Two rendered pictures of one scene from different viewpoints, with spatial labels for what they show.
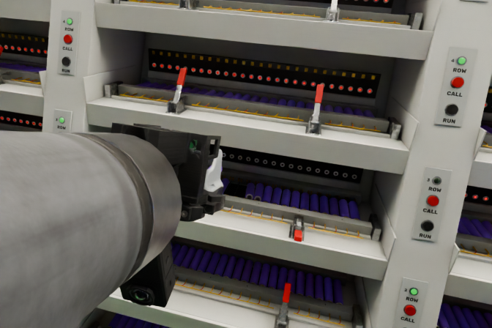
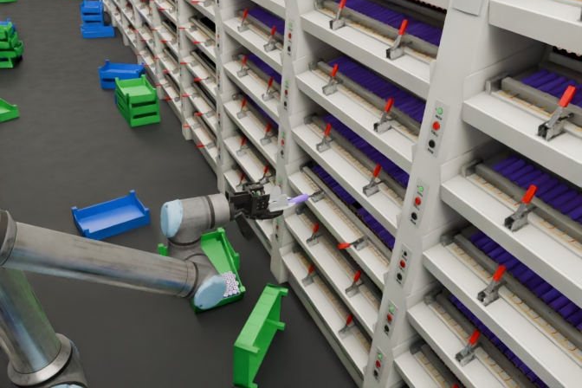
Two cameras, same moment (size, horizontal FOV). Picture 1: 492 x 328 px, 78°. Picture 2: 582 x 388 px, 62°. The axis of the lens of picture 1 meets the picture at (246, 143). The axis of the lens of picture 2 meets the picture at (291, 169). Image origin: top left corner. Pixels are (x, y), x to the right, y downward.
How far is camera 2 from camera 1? 1.17 m
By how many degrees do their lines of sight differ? 54
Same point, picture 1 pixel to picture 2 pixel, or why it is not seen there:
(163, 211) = (219, 217)
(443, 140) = (410, 232)
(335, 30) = (375, 139)
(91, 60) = (294, 106)
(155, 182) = (217, 211)
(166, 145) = (235, 199)
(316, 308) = (376, 296)
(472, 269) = (425, 318)
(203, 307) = (326, 261)
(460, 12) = (424, 158)
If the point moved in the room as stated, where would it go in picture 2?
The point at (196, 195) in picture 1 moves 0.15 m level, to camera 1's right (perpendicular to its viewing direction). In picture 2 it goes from (251, 213) to (282, 242)
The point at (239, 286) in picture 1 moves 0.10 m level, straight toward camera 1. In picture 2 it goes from (348, 261) to (324, 271)
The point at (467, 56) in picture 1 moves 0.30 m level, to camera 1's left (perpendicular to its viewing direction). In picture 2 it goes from (423, 187) to (338, 134)
